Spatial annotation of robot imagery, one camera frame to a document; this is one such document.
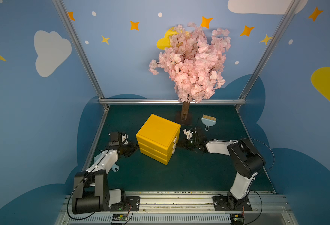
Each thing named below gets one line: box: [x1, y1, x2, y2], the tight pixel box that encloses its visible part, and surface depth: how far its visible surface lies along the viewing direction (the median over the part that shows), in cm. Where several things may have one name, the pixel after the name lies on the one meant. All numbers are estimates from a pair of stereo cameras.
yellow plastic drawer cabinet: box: [135, 113, 181, 166], surface depth 82 cm
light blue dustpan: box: [111, 163, 120, 173], surface depth 86 cm
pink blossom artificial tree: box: [149, 23, 232, 121], surface depth 73 cm
